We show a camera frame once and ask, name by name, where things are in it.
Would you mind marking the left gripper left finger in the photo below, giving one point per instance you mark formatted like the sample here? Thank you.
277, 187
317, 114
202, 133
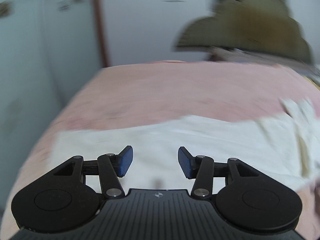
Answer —
71, 194

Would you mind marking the white pants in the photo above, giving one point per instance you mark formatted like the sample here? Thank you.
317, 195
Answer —
284, 146

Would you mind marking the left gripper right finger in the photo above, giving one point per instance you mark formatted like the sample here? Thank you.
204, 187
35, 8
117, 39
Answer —
243, 196

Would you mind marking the olive padded headboard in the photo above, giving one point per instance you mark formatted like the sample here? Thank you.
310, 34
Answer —
264, 26

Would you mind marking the pink bed sheet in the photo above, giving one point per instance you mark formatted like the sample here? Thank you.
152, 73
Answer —
150, 93

